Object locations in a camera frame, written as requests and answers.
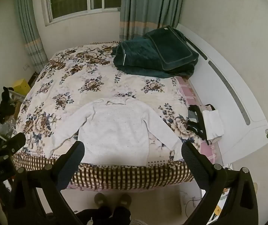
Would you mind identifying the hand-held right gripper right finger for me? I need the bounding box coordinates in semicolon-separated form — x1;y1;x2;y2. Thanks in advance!
181;142;258;225

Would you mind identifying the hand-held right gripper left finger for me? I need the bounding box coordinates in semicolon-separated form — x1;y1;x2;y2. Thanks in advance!
7;141;86;225

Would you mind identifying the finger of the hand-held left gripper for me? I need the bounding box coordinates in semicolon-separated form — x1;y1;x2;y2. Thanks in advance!
0;132;26;162

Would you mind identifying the white knit sweater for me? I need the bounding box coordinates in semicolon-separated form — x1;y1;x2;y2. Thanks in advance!
47;98;183;166

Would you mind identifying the black cloth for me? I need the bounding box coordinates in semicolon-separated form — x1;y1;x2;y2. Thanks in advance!
0;87;16;123

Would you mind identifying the black and white bag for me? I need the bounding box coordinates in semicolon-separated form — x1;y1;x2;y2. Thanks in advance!
187;104;216;146

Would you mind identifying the white folded cloth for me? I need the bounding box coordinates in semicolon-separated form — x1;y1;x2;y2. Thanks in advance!
202;110;224;141

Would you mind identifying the brown slipper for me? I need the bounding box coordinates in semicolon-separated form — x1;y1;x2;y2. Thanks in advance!
94;193;111;208
116;193;132;208

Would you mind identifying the yellow box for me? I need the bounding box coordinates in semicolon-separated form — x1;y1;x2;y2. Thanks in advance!
11;79;31;96

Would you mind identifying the white bed headboard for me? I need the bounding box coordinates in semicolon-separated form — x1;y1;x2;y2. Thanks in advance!
176;23;268;163

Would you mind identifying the pink plaid bed sheet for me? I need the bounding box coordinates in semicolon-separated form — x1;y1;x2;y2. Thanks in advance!
175;76;221;160

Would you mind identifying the floral bed blanket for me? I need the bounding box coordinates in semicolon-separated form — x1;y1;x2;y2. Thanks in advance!
13;41;195;190

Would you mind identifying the teal striped curtain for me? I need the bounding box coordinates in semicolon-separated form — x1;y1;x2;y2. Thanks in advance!
14;0;49;74
119;0;186;41

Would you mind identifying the dark green pillow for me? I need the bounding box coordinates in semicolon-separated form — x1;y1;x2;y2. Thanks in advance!
144;25;199;71

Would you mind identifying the dark green folded blanket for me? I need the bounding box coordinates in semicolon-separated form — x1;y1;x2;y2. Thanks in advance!
112;36;199;78

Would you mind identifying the black floor cable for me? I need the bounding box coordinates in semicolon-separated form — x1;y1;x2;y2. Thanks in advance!
183;192;202;216

